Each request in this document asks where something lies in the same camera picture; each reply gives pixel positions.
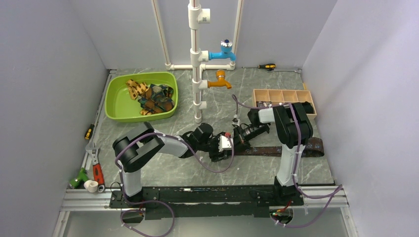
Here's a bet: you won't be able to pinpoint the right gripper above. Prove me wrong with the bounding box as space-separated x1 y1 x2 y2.
229 124 268 155

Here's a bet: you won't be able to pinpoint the dark brown floral tie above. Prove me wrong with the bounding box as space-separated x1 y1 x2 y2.
234 137 325 158

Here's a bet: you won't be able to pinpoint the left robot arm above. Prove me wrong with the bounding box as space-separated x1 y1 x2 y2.
112 122 235 207

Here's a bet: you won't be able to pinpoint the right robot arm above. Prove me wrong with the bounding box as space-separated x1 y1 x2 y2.
232 102 313 205

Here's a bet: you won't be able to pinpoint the wooden compartment tray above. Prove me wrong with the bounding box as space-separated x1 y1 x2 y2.
252 89 317 119

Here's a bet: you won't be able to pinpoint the orange faucet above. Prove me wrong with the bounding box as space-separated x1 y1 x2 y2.
208 70 232 89

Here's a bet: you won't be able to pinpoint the black rolled tie in tray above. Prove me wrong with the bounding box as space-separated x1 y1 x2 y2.
301 101 315 114

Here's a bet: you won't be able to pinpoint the yellow black screwdriver back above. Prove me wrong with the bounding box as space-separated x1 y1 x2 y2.
243 63 276 71

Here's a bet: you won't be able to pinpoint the yellow black screwdriver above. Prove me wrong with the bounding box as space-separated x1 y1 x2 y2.
243 63 276 71
84 123 95 140

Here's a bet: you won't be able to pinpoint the dark teal patterned tie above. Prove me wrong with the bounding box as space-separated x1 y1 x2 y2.
137 83 175 116

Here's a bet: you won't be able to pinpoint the blue faucet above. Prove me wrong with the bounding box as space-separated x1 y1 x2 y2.
209 39 236 62

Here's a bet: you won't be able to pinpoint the silver wrench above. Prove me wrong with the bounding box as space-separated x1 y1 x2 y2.
266 68 302 74

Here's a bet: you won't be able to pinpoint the green plastic basin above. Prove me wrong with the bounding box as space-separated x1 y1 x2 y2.
105 72 178 122

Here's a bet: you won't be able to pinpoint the yellow black screwdriver left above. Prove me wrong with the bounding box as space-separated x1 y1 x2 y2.
84 123 95 140

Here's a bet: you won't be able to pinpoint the white pipe fitting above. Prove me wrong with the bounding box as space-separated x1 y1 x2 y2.
84 180 99 193

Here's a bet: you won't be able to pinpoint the white pvc pipe assembly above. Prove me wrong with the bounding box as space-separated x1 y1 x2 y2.
151 0 244 123

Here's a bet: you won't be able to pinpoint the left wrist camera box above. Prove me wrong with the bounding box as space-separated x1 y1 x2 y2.
218 135 233 152

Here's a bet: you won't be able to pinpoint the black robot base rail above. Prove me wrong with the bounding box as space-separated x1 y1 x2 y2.
109 185 304 220

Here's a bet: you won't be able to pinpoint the aluminium frame rail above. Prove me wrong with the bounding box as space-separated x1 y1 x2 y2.
53 185 349 237

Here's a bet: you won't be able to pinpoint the red handled pliers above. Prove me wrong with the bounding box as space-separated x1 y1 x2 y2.
85 141 105 193

